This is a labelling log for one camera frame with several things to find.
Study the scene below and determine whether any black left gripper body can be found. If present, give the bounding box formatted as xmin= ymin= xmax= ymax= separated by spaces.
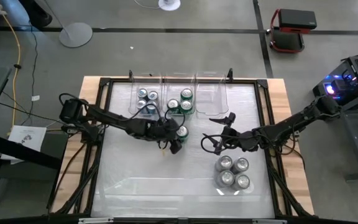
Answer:
xmin=149 ymin=119 xmax=178 ymax=146

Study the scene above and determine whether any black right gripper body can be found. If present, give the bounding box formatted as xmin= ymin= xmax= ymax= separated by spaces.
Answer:
xmin=221 ymin=129 xmax=260 ymax=152

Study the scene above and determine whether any green Sprite can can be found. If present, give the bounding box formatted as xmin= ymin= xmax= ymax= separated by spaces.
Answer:
xmin=176 ymin=125 xmax=190 ymax=144
xmin=167 ymin=98 xmax=180 ymax=113
xmin=180 ymin=100 xmax=194 ymax=113
xmin=180 ymin=88 xmax=194 ymax=101

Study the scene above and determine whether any clear plastic bin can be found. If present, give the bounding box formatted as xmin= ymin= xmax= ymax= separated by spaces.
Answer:
xmin=162 ymin=72 xmax=196 ymax=118
xmin=195 ymin=70 xmax=230 ymax=121
xmin=128 ymin=72 xmax=163 ymax=118

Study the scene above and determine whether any white fan base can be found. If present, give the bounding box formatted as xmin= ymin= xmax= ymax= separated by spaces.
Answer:
xmin=158 ymin=0 xmax=181 ymax=12

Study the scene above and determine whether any black case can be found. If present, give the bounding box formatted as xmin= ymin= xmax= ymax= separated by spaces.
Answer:
xmin=278 ymin=8 xmax=318 ymax=30

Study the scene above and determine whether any grey round stand base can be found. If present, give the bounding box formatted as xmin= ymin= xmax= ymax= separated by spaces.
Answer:
xmin=58 ymin=22 xmax=94 ymax=49

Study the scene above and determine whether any white paper sheet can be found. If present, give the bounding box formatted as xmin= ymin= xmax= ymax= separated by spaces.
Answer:
xmin=0 ymin=124 xmax=48 ymax=162

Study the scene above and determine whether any black angled stand beam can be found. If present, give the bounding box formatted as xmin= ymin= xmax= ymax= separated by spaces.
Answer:
xmin=0 ymin=130 xmax=64 ymax=171

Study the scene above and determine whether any black aluminium rig frame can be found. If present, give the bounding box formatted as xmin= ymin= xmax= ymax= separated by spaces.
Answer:
xmin=47 ymin=68 xmax=315 ymax=224

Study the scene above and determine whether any silver aluminium bracket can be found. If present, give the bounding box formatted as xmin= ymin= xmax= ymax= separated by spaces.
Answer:
xmin=252 ymin=218 xmax=288 ymax=224
xmin=78 ymin=217 xmax=115 ymax=224

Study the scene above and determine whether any red frame step stool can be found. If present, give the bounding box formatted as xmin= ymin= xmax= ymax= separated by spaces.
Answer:
xmin=268 ymin=8 xmax=306 ymax=54

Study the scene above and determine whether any yellow cable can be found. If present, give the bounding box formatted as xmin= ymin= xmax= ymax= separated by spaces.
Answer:
xmin=0 ymin=0 xmax=22 ymax=128

